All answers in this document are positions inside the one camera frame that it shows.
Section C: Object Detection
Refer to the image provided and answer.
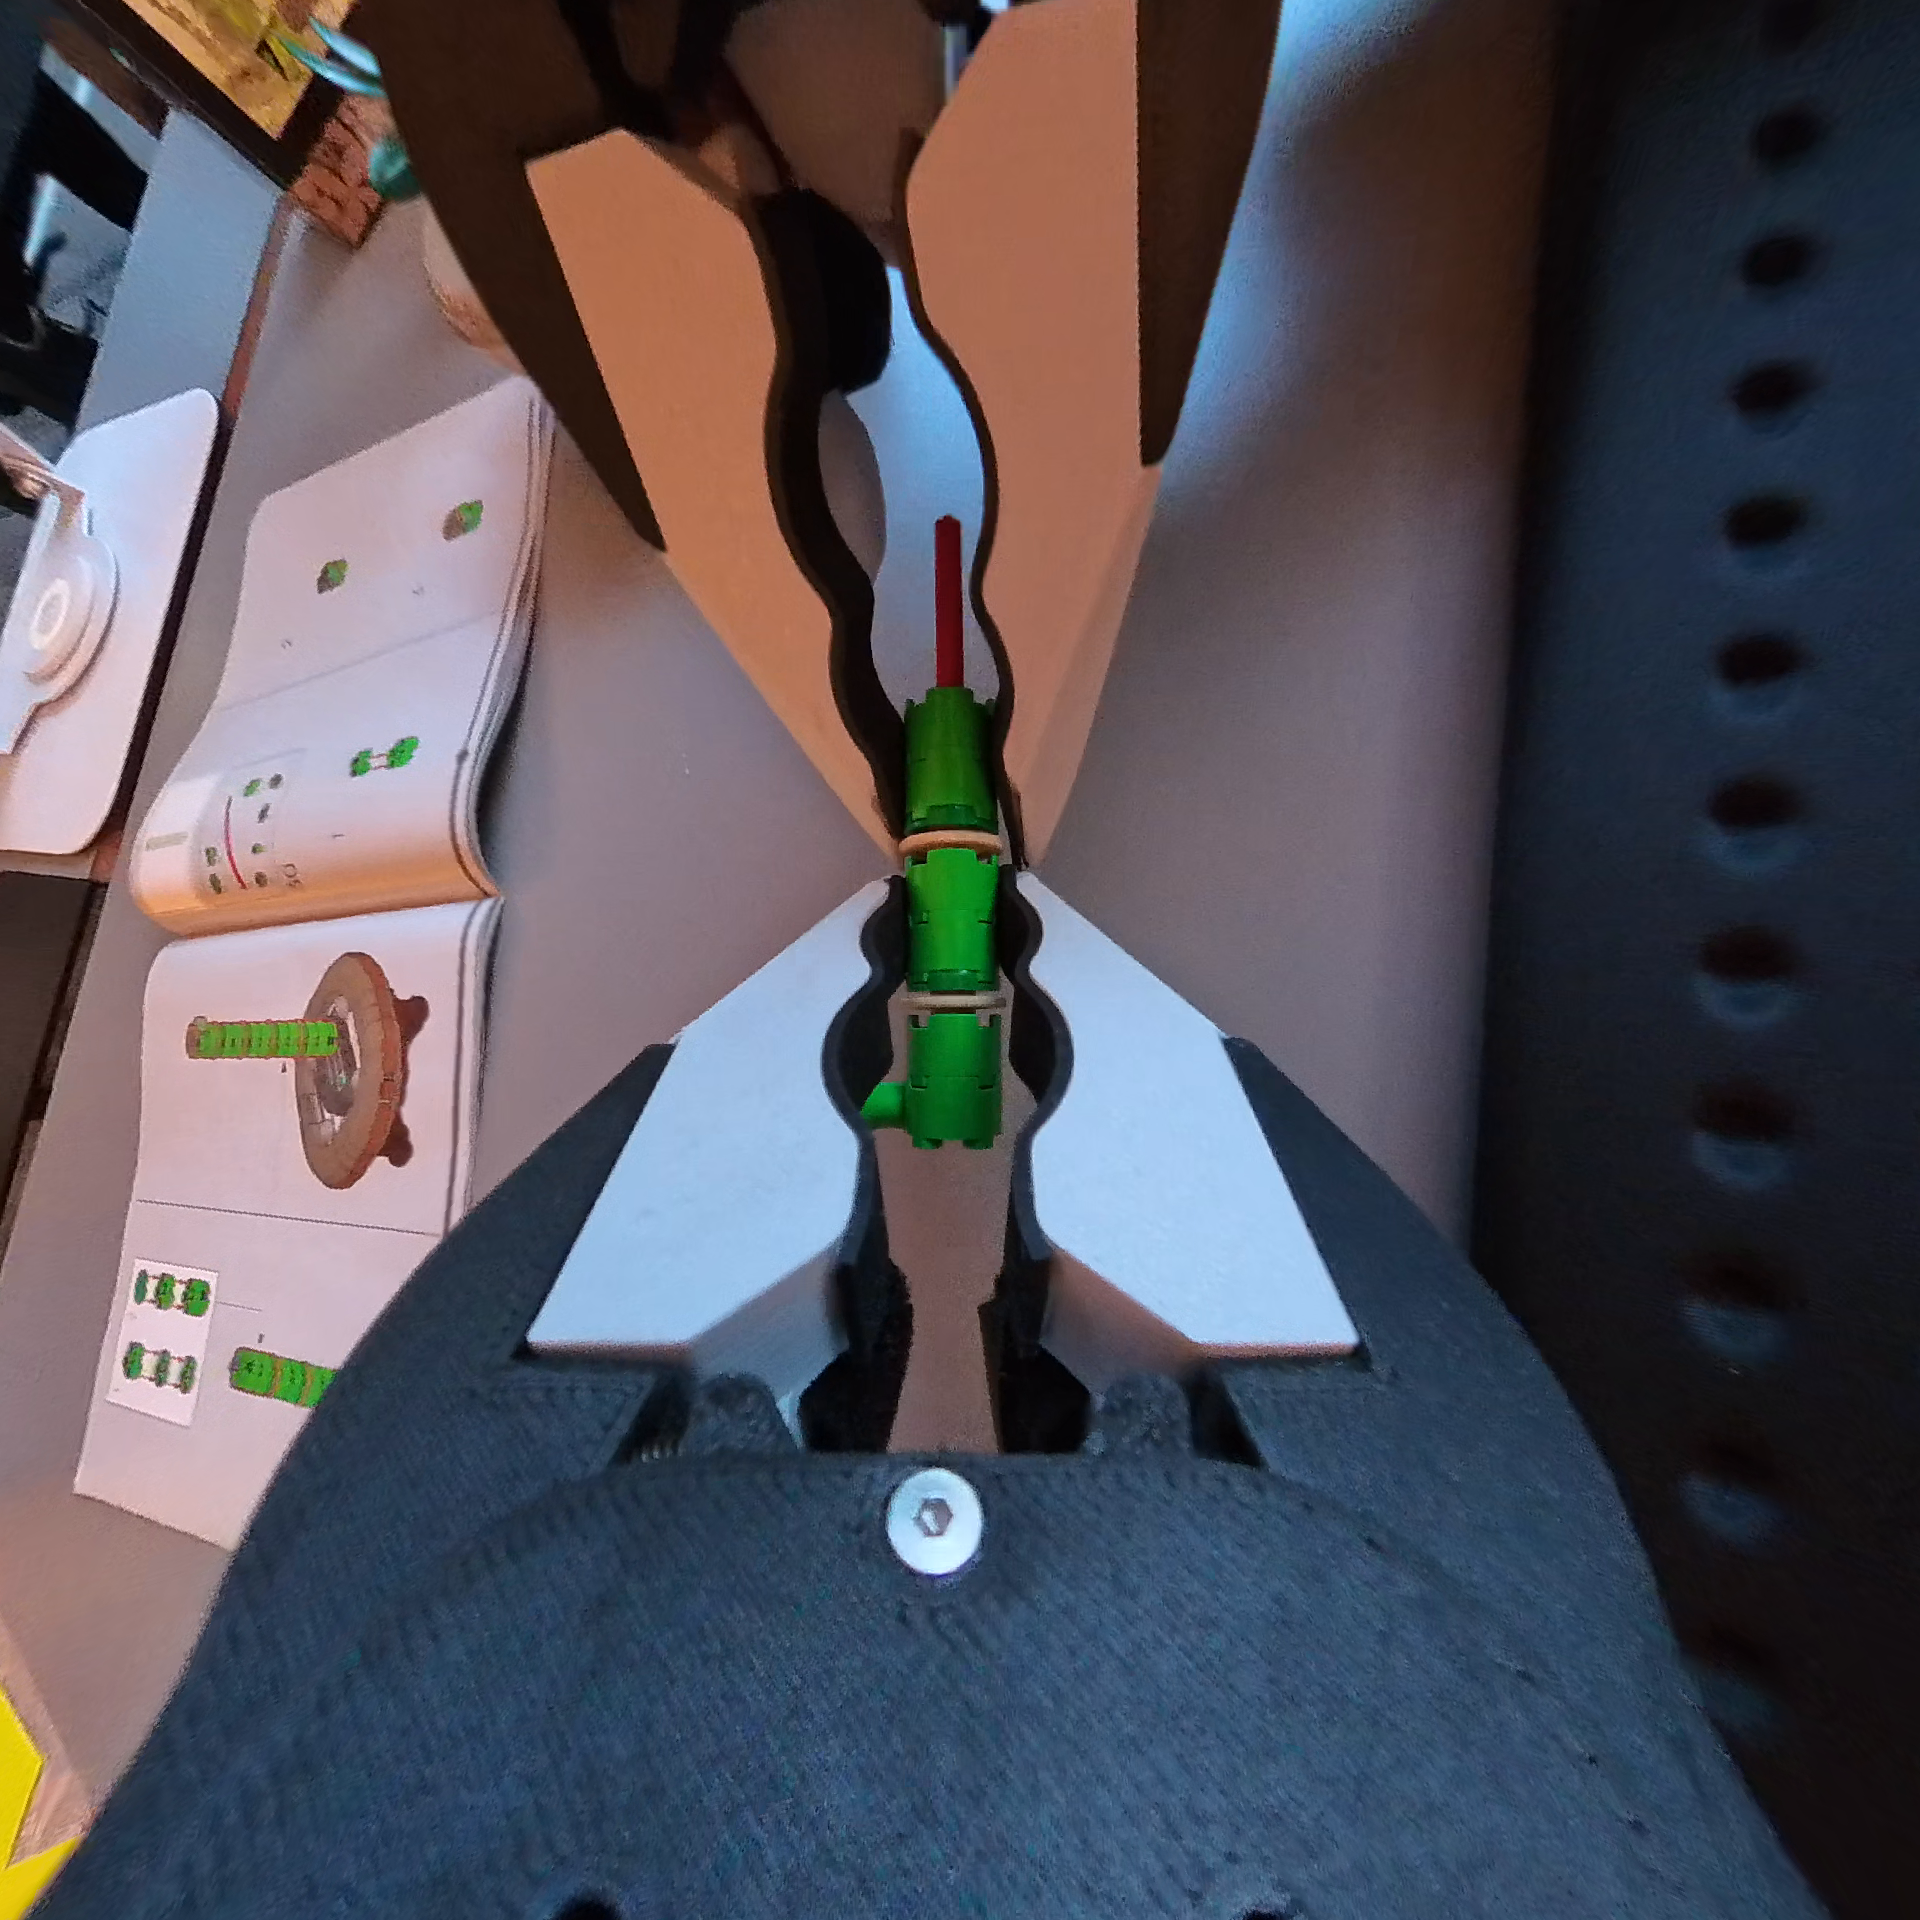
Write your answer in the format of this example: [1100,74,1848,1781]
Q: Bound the clear sheet with yellow square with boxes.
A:
[0,1686,84,1920]

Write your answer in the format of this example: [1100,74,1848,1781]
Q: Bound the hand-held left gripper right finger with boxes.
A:
[983,872,1364,1453]

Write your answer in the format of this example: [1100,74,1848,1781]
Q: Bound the black toy set box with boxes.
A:
[88,0,396,250]

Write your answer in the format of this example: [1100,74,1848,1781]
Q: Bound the green sprig with leaves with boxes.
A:
[277,15,424,203]

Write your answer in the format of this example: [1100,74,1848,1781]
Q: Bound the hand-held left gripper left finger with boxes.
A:
[525,877,916,1453]

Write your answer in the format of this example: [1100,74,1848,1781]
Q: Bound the green bamboo stalk model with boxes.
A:
[858,516,1002,1155]

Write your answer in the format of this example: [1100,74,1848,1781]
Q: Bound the white document stand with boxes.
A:
[0,390,224,856]

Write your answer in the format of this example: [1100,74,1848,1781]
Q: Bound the tan round pot base model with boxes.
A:
[420,200,530,374]

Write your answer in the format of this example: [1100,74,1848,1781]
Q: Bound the grey desk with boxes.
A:
[0,0,1560,1892]

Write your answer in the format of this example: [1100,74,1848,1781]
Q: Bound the open instruction booklet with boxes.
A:
[74,374,557,1549]

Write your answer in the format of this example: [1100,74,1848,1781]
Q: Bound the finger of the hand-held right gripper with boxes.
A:
[895,0,1167,872]
[525,128,909,860]

